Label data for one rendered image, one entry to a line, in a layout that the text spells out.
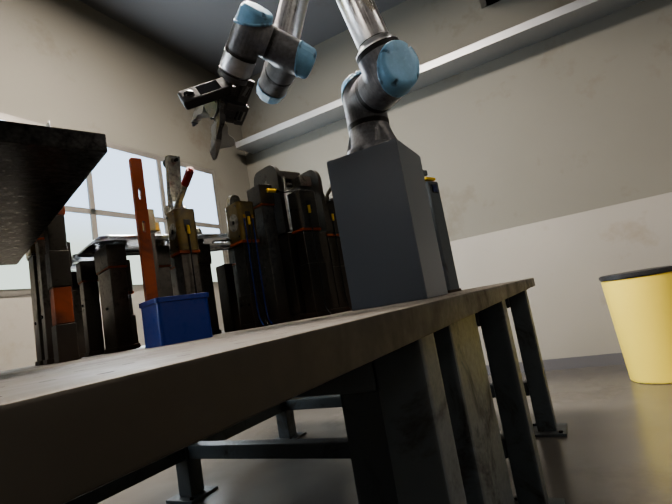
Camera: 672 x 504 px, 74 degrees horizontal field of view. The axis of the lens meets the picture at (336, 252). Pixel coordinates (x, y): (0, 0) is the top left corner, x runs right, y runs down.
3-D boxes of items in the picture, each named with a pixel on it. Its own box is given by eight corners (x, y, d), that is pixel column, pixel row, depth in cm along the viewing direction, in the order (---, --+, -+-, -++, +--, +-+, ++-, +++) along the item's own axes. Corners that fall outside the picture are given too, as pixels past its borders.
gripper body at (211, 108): (241, 128, 113) (259, 85, 107) (210, 123, 107) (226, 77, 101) (229, 112, 117) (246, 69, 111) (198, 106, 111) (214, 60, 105)
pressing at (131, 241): (384, 244, 225) (383, 241, 225) (420, 234, 209) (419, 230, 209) (74, 257, 131) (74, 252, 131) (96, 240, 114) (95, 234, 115)
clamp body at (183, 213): (202, 338, 125) (185, 215, 130) (218, 335, 118) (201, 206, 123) (179, 342, 121) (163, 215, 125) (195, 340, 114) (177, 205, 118)
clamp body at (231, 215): (259, 328, 136) (241, 208, 140) (279, 324, 128) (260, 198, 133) (240, 331, 131) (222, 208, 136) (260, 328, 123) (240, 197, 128)
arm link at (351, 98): (376, 134, 133) (368, 91, 134) (400, 113, 121) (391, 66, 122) (340, 133, 128) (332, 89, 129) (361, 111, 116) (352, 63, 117)
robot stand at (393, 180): (448, 294, 123) (420, 155, 128) (427, 298, 105) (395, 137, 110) (381, 305, 132) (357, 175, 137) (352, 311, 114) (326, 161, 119)
